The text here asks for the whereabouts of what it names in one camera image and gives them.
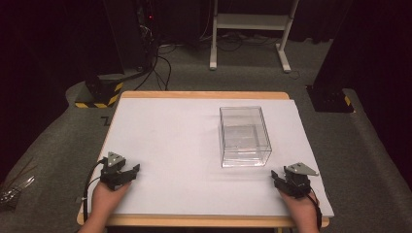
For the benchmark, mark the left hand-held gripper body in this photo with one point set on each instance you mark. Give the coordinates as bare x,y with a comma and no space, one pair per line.
111,173

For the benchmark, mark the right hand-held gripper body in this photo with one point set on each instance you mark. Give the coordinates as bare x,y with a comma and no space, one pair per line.
296,181

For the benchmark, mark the person's left hand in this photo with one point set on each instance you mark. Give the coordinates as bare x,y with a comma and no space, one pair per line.
105,197

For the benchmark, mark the person's right hand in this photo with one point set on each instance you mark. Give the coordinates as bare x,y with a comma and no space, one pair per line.
301,207

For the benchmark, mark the clear plastic box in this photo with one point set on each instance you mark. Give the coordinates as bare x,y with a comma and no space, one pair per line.
244,137

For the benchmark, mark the black stand base striped edge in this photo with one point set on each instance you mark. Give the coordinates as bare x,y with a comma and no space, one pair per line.
100,92

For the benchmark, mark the clear plastic wrap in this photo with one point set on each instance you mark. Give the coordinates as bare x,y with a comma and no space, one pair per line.
14,191

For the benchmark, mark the white metal stand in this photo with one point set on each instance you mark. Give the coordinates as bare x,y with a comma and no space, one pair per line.
251,29

